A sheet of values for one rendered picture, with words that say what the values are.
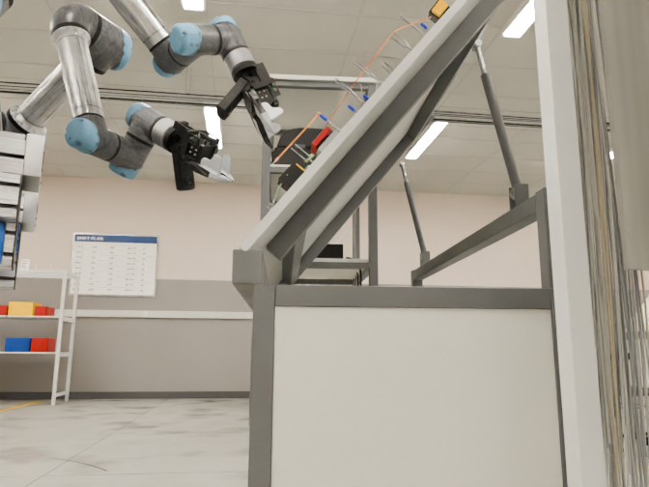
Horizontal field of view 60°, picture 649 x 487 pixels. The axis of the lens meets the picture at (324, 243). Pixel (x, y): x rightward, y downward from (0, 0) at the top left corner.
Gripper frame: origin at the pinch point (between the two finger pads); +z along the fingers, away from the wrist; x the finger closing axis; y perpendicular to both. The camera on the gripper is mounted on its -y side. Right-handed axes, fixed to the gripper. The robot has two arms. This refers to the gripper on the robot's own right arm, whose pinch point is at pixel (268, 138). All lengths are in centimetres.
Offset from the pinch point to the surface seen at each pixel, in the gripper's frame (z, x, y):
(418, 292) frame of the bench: 52, -30, 5
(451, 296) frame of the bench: 55, -30, 10
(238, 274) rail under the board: 35, -28, -24
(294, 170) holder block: 11.1, -2.4, 1.6
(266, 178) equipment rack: -23, 89, 15
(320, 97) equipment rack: -53, 98, 56
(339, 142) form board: 19.6, -31.7, 4.1
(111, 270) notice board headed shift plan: -209, 731, -117
